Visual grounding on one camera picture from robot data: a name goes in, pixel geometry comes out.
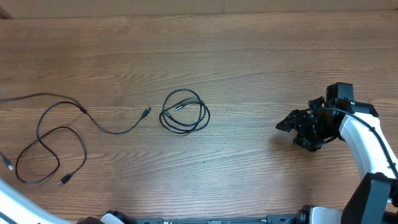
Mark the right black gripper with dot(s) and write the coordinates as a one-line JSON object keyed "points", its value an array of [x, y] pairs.
{"points": [[295, 122]]}

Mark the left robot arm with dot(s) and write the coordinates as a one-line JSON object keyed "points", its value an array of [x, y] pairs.
{"points": [[16, 208]]}

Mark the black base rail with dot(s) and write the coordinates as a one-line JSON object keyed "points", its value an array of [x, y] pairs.
{"points": [[214, 221]]}

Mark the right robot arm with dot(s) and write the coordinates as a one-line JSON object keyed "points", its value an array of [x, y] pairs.
{"points": [[338, 116]]}

